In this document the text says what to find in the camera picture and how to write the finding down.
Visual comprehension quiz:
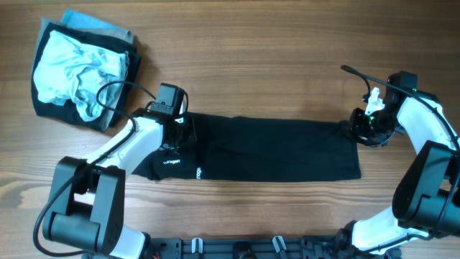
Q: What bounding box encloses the black t-shirt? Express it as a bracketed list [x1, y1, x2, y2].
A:
[134, 113, 361, 182]

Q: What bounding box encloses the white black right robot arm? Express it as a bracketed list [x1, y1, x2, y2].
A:
[351, 97, 459, 255]

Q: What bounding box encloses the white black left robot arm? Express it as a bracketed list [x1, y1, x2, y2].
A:
[32, 108, 189, 258]

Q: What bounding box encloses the blue folded garment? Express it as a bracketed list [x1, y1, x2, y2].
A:
[60, 9, 118, 29]

